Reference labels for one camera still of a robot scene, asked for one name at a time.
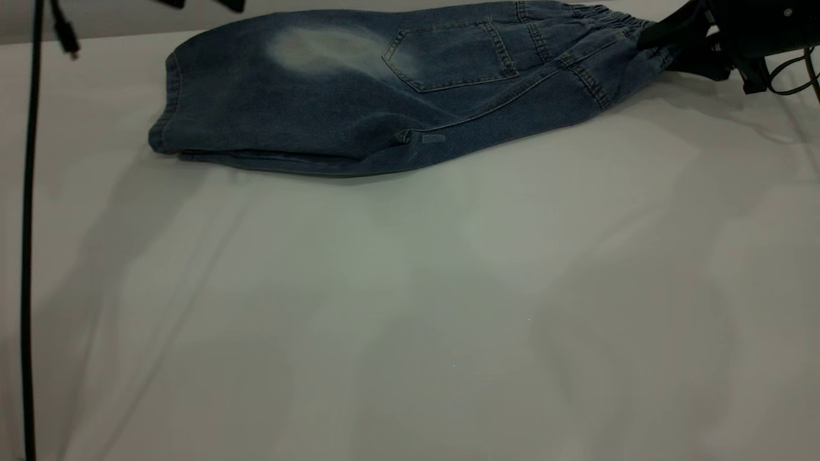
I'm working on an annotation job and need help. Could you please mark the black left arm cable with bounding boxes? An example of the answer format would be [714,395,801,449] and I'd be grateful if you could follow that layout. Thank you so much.
[19,0,44,461]

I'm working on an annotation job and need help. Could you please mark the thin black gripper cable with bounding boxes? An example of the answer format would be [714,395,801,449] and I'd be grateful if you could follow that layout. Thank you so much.
[767,46,820,104]

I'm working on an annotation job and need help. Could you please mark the black cable with plug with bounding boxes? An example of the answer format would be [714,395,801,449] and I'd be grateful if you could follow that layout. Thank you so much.
[49,0,81,60]

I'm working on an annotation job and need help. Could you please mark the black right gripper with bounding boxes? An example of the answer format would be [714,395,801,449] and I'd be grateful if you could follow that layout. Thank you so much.
[637,0,820,81]

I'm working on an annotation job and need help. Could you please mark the blue denim pants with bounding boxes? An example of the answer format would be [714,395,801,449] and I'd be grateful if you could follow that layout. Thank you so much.
[147,0,680,178]

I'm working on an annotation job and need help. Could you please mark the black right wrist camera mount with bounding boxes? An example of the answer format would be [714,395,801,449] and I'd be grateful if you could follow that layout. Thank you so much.
[735,56,771,96]

